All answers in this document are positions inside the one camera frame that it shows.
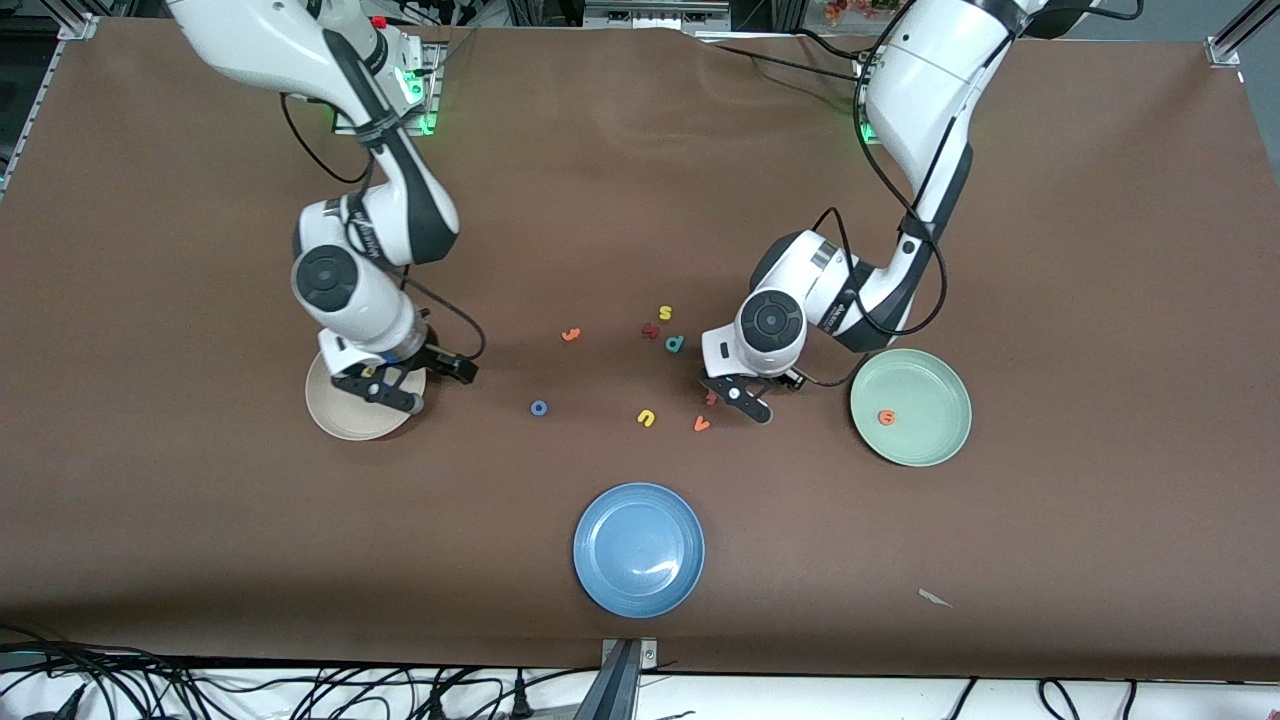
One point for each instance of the aluminium frame profile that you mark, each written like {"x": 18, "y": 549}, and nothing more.
{"x": 1225, "y": 45}
{"x": 80, "y": 25}

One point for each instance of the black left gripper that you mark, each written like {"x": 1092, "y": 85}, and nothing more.
{"x": 789, "y": 378}

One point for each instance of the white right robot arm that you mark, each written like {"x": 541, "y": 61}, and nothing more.
{"x": 380, "y": 310}

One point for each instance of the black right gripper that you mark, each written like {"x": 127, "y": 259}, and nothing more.
{"x": 434, "y": 359}

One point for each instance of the brown table cover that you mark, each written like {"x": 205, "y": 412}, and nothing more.
{"x": 1100, "y": 500}

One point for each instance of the beige round plate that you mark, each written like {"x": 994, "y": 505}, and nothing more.
{"x": 345, "y": 420}

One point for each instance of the green round plate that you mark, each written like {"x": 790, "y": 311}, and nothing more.
{"x": 920, "y": 440}

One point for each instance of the orange flower decoration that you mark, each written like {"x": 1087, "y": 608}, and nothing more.
{"x": 850, "y": 10}

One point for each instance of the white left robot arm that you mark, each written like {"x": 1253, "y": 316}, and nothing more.
{"x": 930, "y": 90}

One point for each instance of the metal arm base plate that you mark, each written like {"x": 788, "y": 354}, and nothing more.
{"x": 861, "y": 140}
{"x": 430, "y": 100}

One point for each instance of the blue round plate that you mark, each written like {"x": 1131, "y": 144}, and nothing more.
{"x": 638, "y": 550}

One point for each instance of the white paper scrap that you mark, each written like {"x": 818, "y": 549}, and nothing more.
{"x": 935, "y": 598}

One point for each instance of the grey metal strip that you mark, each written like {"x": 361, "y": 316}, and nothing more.
{"x": 655, "y": 15}

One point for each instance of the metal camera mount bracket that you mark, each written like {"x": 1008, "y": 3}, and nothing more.
{"x": 612, "y": 690}

